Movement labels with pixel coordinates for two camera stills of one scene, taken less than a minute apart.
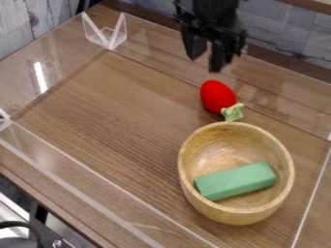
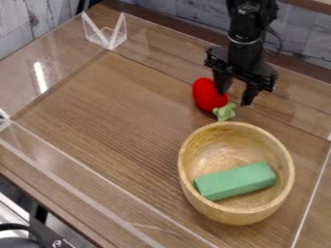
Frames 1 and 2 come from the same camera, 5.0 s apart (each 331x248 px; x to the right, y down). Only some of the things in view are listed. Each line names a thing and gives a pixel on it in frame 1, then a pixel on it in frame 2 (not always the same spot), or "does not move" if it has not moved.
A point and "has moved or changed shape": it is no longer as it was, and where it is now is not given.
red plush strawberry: x=219 y=99 has moved or changed shape
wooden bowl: x=226 y=146 does not move
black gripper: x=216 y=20 -> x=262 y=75
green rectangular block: x=235 y=181 does not move
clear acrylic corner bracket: x=105 y=37 does not move
